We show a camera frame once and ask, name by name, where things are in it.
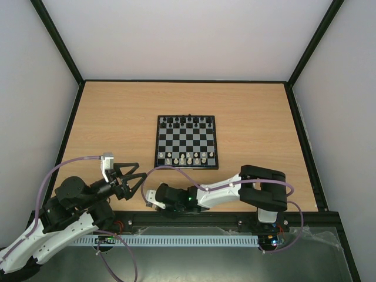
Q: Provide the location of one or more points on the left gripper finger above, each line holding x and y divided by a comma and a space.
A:
123, 172
130, 184

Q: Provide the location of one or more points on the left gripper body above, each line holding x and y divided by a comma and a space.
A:
121, 189

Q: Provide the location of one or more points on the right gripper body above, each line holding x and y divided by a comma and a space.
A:
158, 200

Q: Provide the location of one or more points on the white queen piece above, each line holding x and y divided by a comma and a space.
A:
182, 160

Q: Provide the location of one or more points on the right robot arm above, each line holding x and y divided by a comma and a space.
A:
262, 188

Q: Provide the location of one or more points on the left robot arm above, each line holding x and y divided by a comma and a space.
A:
77, 209

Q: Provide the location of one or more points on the black and silver chessboard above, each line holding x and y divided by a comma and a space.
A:
187, 139

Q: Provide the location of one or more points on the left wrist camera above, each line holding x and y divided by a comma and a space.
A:
106, 165

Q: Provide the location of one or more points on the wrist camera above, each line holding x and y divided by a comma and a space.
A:
106, 165
152, 202

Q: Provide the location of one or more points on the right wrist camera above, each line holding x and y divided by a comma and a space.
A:
152, 202

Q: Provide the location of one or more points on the black aluminium frame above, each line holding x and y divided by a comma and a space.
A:
322, 217

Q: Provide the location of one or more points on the grey slotted cable duct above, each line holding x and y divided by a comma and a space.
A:
167, 241

